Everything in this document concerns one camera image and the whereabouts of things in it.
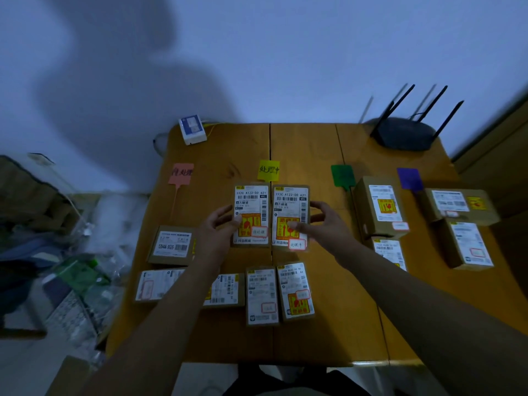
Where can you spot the person's left hand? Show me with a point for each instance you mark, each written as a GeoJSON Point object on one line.
{"type": "Point", "coordinates": [212, 243]}

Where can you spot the person's right hand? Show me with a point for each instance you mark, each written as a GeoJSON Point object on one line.
{"type": "Point", "coordinates": [330, 235]}

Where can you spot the wide box 12V4A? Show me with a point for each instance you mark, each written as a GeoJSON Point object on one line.
{"type": "Point", "coordinates": [171, 245]}
{"type": "Point", "coordinates": [453, 202]}

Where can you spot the small paper box yellow sticker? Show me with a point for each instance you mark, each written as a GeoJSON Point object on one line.
{"type": "Point", "coordinates": [225, 289]}
{"type": "Point", "coordinates": [390, 251]}
{"type": "Point", "coordinates": [295, 284]}
{"type": "Point", "coordinates": [291, 202]}
{"type": "Point", "coordinates": [251, 202]}

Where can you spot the large brown cardboard box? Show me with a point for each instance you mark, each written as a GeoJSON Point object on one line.
{"type": "Point", "coordinates": [379, 206]}

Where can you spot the green label tag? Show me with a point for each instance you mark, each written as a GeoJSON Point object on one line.
{"type": "Point", "coordinates": [342, 176]}

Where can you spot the small paper box white label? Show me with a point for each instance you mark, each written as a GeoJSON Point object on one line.
{"type": "Point", "coordinates": [470, 243]}
{"type": "Point", "coordinates": [262, 296]}
{"type": "Point", "coordinates": [159, 284]}

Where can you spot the pink label tag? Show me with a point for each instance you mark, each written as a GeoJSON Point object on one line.
{"type": "Point", "coordinates": [181, 174]}

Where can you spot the yellow label tag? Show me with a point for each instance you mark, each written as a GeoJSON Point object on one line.
{"type": "Point", "coordinates": [268, 171]}

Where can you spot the purple label tag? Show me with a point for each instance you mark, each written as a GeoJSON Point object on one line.
{"type": "Point", "coordinates": [409, 179]}

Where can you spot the person's right forearm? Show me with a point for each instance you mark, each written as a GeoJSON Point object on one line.
{"type": "Point", "coordinates": [433, 325]}

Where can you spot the person's left forearm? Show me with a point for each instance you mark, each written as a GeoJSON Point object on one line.
{"type": "Point", "coordinates": [156, 338]}

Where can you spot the person's black shorts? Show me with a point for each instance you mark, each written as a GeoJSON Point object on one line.
{"type": "Point", "coordinates": [288, 387]}

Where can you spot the brown cardboard carton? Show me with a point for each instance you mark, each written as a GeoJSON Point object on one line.
{"type": "Point", "coordinates": [33, 193]}

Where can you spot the wooden table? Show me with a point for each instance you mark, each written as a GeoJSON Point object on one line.
{"type": "Point", "coordinates": [342, 325]}

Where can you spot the clear plastic bag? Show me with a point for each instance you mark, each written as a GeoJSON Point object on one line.
{"type": "Point", "coordinates": [115, 226]}

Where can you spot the small white blue device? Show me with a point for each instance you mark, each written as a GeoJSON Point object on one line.
{"type": "Point", "coordinates": [192, 129]}

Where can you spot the black router with antennas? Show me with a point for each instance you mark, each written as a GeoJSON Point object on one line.
{"type": "Point", "coordinates": [406, 136]}

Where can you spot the green packet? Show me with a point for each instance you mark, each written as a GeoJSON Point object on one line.
{"type": "Point", "coordinates": [78, 276]}

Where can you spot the blue cloth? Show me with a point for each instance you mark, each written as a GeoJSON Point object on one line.
{"type": "Point", "coordinates": [29, 249]}

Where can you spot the wooden wardrobe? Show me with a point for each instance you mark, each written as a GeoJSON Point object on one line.
{"type": "Point", "coordinates": [503, 169]}

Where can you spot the dark wooden bar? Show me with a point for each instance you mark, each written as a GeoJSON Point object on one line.
{"type": "Point", "coordinates": [20, 334]}

